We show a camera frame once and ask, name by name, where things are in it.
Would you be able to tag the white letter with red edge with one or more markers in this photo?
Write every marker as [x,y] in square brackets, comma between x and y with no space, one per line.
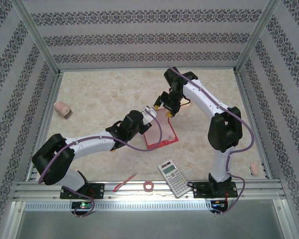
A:
[168,132]

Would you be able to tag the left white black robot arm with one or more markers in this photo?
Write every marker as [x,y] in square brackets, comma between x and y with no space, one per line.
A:
[89,144]

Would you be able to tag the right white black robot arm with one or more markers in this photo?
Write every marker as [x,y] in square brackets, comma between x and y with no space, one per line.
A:
[201,94]

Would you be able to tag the red pen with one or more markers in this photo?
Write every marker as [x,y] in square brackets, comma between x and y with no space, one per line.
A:
[124,183]

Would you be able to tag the white calculator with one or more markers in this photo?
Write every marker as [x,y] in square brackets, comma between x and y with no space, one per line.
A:
[174,178]

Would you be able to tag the pink tape roll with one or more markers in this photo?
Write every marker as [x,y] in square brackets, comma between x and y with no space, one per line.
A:
[148,186]

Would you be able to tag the pink pencil sharpener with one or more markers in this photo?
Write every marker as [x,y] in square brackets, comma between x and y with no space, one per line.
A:
[62,109]

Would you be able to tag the pink eraser block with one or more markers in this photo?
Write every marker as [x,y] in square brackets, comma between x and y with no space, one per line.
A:
[254,168]

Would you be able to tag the grey metal panel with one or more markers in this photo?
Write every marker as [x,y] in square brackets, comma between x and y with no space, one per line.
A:
[149,226]

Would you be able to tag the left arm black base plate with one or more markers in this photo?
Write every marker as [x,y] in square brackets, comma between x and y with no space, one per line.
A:
[98,190]

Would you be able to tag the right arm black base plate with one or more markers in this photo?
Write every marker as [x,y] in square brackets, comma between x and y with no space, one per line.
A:
[201,190]

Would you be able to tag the aluminium frame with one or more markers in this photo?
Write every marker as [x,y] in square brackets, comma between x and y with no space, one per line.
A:
[40,188]

